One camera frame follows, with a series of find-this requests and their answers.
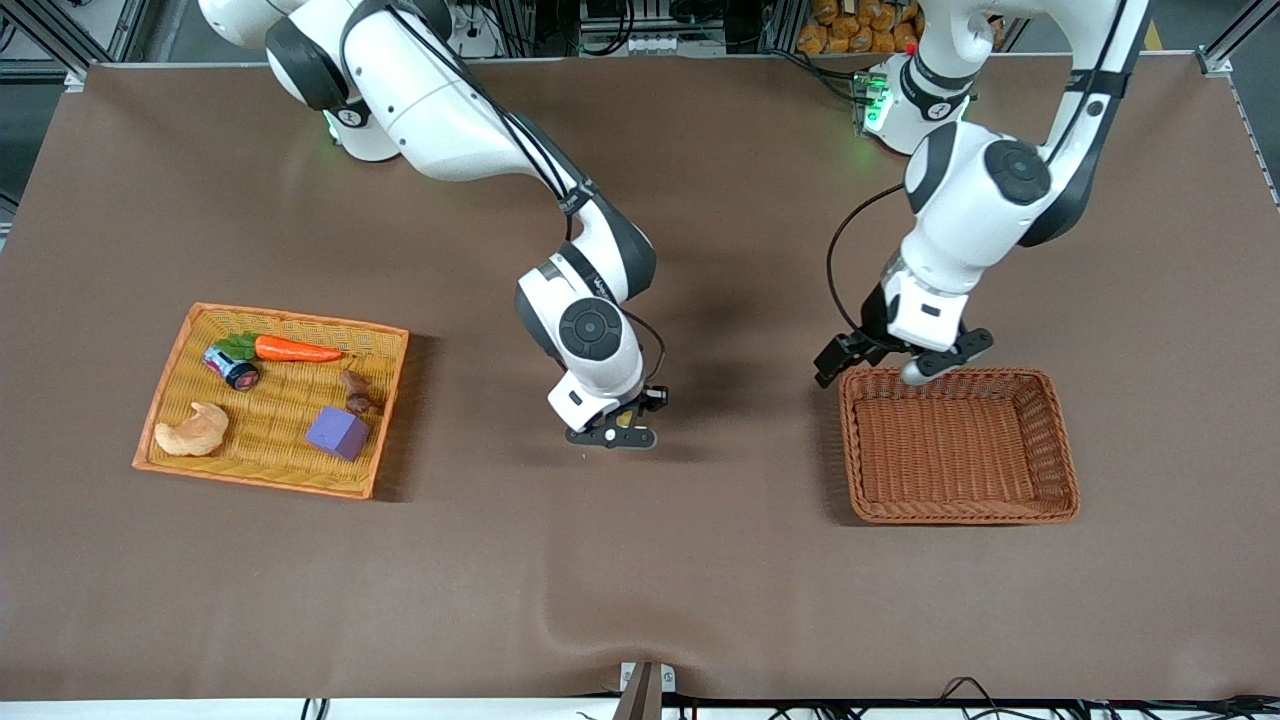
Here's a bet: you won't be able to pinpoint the brown wicker basket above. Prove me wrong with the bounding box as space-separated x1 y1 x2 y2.
838 366 1082 526

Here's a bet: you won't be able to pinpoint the brown table mat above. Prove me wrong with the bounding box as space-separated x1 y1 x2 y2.
0 55 1280 701

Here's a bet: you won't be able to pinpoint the small brown figurine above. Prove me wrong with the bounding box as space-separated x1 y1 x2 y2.
338 369 386 417

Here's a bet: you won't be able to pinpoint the purple foam block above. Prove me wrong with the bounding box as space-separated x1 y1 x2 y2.
305 405 372 463

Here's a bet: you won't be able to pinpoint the metal table edge clamp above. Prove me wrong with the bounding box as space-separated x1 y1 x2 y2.
618 660 678 720

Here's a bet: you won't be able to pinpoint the bag of orange buns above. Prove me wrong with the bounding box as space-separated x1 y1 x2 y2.
796 0 926 56

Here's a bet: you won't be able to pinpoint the orange toy carrot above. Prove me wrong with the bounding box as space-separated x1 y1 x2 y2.
215 332 346 364

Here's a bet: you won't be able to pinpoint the yellow woven tray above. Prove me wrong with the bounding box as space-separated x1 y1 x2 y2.
132 302 411 501

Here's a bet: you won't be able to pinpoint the small blue pink can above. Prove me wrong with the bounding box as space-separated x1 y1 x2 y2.
203 345 261 391

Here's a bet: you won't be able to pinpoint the white power strip black plugs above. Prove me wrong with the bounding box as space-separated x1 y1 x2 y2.
445 0 503 59

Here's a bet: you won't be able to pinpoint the tan toy croissant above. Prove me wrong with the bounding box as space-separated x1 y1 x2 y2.
153 401 230 458

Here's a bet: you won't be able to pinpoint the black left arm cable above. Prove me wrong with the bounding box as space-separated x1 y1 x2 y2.
826 0 1136 343

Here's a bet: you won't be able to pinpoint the aluminium frame strut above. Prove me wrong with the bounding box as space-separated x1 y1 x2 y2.
0 0 151 93
1195 0 1280 76

